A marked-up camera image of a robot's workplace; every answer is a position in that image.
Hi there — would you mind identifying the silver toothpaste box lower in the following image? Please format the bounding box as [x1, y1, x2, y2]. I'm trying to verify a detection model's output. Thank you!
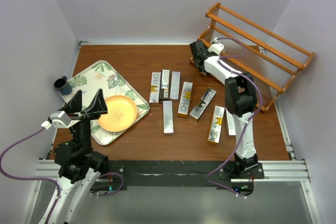
[163, 101, 174, 134]

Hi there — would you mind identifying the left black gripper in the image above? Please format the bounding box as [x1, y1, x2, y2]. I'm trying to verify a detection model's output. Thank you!
[57, 88, 107, 154]

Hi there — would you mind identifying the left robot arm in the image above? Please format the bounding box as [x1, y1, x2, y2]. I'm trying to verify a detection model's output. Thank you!
[40, 89, 109, 223]

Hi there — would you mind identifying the orange round plate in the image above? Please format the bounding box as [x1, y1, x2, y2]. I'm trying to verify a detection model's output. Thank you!
[98, 95, 137, 132]

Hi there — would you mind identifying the silver toothpaste box upper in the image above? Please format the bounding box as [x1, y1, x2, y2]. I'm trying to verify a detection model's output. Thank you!
[170, 71, 181, 101]

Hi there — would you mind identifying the dark blue mug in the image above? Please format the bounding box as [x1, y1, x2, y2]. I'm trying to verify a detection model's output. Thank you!
[54, 76, 72, 95]

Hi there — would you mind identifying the floral leaf pattern tray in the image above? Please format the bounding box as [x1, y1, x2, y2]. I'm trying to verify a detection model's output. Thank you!
[62, 60, 150, 145]

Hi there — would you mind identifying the silver gold R&O toothpaste box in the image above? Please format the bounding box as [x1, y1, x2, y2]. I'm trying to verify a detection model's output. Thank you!
[149, 72, 161, 106]

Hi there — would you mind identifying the aluminium frame rail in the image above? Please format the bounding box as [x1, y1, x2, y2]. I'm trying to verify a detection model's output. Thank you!
[21, 159, 310, 223]

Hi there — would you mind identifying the gold R&O box centre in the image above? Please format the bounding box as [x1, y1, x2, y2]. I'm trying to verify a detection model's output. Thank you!
[177, 81, 193, 118]

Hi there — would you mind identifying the silver angled R&O box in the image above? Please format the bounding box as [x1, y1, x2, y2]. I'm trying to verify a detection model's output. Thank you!
[190, 88, 217, 122]

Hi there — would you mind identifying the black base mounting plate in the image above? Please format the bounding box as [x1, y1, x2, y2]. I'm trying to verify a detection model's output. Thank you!
[109, 160, 265, 195]

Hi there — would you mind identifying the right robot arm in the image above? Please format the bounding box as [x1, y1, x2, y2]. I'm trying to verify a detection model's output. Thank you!
[190, 38, 261, 178]

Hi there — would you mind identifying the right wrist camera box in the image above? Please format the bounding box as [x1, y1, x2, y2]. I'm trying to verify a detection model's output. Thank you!
[208, 37, 225, 56]

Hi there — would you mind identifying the wooden tiered shelf rack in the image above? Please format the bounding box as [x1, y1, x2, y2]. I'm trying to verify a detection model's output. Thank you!
[197, 2, 315, 112]

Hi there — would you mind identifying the gold R&O box right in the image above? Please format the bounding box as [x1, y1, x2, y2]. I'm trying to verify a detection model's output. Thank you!
[207, 105, 225, 144]

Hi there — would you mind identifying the silver box far right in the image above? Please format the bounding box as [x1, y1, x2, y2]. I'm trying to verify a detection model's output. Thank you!
[226, 110, 236, 136]

